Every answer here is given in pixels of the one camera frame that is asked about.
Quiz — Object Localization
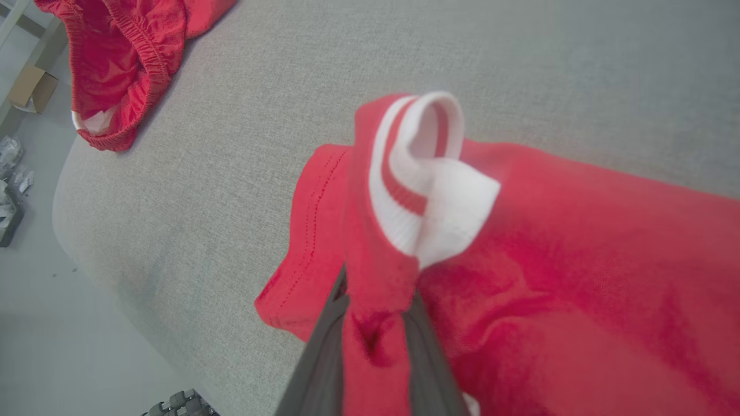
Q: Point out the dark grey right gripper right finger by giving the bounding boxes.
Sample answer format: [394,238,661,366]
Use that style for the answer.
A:
[402,292,469,416]

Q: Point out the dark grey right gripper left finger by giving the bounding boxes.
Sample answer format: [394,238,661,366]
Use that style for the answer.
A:
[275,266,350,416]

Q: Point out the red basketball jersey number 23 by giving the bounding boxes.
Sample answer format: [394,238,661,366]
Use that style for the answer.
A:
[254,91,740,416]

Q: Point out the red shorts white side stripes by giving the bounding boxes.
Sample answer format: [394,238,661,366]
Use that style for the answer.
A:
[34,0,238,153]

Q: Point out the dark grey ribbed machine part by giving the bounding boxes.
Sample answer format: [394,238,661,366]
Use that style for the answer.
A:
[142,388,221,416]

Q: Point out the grey fabric sofa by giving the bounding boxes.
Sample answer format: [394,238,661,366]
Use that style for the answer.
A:
[52,0,740,416]

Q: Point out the clear plastic bags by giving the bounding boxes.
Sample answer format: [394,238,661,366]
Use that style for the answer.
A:
[0,136,35,195]

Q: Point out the brown cardboard box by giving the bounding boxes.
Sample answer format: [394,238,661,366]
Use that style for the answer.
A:
[7,64,59,114]

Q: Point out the white metal shelf frame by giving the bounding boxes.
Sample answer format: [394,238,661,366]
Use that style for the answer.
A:
[0,0,64,139]

